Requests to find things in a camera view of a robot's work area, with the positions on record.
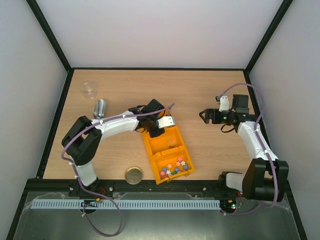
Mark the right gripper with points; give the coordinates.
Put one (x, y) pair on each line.
(212, 116)

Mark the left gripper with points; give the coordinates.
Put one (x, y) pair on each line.
(154, 134)

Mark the yellow lollipop bin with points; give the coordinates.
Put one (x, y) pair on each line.
(151, 144)

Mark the yellow star candy bin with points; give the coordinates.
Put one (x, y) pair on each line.
(170, 164)

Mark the metal scoop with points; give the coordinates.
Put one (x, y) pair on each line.
(99, 109)

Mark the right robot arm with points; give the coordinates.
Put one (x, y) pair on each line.
(266, 176)

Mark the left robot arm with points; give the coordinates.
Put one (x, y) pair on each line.
(81, 142)

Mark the gold jar lid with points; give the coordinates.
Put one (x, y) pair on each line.
(133, 175)

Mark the clear glass jar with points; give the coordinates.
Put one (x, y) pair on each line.
(89, 90)

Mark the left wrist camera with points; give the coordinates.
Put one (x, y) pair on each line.
(166, 121)

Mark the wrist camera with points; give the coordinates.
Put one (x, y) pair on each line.
(223, 102)
(166, 121)

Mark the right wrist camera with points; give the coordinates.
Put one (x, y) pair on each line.
(223, 102)

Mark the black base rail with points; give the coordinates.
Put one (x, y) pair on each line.
(113, 188)

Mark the grey slotted cable duct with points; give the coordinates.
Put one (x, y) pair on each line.
(78, 204)

